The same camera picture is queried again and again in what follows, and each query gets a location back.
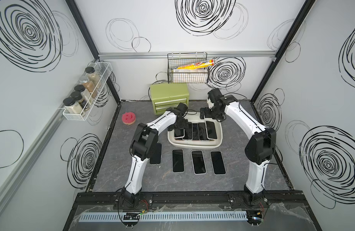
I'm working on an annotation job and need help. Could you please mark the black wire wall basket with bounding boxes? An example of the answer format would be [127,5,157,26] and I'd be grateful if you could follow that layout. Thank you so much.
[167,52,209,84]

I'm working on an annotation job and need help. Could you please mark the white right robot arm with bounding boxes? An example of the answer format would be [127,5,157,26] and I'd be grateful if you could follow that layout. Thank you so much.
[200,88,276,207]

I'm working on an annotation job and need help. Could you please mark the spice jar dark contents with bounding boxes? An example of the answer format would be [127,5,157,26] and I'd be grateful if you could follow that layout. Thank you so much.
[71,91,89,111]

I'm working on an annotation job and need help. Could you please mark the spice jar black lid rear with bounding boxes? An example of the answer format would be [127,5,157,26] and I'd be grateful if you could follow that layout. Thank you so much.
[85,66,101,89]

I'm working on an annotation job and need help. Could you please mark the spice jar white contents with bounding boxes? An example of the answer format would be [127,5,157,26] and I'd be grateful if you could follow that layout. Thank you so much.
[74,84,93,105]

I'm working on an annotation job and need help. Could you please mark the spice jar black lid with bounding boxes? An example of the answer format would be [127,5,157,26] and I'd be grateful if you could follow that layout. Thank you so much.
[85,66,101,89]
[63,97,83,114]

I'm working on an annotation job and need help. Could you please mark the green metal drawer toolbox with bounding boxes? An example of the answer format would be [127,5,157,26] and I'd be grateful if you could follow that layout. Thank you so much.
[150,83,190,115]

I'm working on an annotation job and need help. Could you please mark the spice jar brown contents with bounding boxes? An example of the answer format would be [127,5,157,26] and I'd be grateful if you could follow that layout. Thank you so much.
[79,75,98,99]

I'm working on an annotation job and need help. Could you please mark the pink smiley sponge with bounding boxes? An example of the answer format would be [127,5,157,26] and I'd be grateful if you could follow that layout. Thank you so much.
[122,112,136,125]

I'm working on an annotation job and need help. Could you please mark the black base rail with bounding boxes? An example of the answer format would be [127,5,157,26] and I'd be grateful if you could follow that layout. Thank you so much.
[73,190,306,209]

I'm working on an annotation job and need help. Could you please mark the clear wall spice shelf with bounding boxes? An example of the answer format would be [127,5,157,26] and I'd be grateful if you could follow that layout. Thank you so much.
[62,62,113,124]

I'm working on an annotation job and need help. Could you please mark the spice jar black lid front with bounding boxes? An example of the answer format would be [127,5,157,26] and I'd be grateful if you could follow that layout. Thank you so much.
[63,97,83,114]

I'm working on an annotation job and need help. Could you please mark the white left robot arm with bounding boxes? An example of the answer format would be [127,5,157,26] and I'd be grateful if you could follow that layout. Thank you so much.
[121,103,188,207]

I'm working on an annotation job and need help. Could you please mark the extra black phone in box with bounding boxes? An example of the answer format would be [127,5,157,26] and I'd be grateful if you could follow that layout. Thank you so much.
[198,122,208,141]

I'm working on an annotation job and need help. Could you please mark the white box in basket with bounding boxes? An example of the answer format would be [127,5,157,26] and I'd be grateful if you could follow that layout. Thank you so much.
[171,69,208,74]

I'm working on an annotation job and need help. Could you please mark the grey slotted cable duct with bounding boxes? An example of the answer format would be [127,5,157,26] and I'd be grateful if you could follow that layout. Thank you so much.
[78,211,248,222]

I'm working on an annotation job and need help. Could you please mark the white plastic storage box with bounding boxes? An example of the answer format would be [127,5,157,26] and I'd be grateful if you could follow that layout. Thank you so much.
[167,114,223,150]

